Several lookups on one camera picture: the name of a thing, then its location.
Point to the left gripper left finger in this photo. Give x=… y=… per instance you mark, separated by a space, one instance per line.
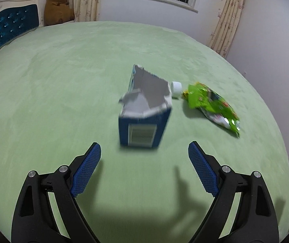
x=46 y=209

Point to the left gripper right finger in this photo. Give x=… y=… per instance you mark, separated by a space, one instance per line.
x=242 y=209

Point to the torn blue carton box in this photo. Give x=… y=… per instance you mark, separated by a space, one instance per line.
x=147 y=105

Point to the green bed sheet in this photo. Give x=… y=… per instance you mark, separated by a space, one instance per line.
x=60 y=88

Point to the green snack bag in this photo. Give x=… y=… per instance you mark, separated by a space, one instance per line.
x=214 y=107

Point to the white bottle cap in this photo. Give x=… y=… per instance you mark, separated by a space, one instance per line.
x=176 y=89

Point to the right floral curtain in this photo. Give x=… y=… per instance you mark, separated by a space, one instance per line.
x=229 y=16

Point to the cream blue tufted headboard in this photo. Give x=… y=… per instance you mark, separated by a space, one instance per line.
x=18 y=17

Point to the brown teddy bear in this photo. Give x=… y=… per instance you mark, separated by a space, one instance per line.
x=57 y=12

